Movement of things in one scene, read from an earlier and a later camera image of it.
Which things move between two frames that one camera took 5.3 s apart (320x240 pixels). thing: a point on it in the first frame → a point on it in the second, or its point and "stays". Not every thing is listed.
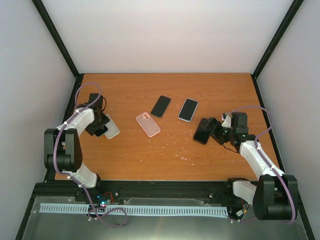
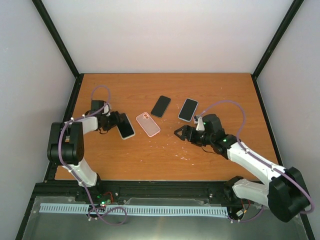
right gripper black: (214, 132) → (186, 128)
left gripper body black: (99, 122) → (111, 122)
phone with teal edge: (102, 130) → (125, 127)
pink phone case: (148, 124) stays
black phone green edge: (160, 106) stays
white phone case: (113, 130) → (125, 127)
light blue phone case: (188, 109) stays
